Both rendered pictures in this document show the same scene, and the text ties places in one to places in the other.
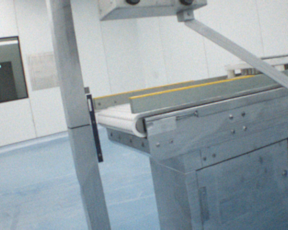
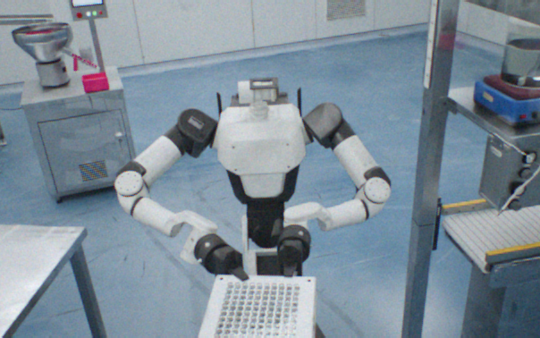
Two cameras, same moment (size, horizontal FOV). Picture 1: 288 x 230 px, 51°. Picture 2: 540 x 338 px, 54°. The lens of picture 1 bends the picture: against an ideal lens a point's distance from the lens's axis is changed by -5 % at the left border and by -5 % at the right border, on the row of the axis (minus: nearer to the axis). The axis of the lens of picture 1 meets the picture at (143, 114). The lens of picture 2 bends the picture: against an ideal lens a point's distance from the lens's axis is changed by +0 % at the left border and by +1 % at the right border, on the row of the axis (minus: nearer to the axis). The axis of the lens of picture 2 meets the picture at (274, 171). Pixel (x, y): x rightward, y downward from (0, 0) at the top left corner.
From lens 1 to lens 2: 1.25 m
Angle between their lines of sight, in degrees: 25
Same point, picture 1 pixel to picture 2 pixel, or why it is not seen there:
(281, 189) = not seen: outside the picture
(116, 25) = not seen: outside the picture
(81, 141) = (424, 234)
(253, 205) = not seen: outside the picture
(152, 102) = (501, 257)
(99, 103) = (446, 212)
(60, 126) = (290, 34)
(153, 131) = (495, 273)
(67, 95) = (423, 203)
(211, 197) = (520, 306)
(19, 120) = (232, 20)
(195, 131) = (524, 272)
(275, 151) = not seen: outside the picture
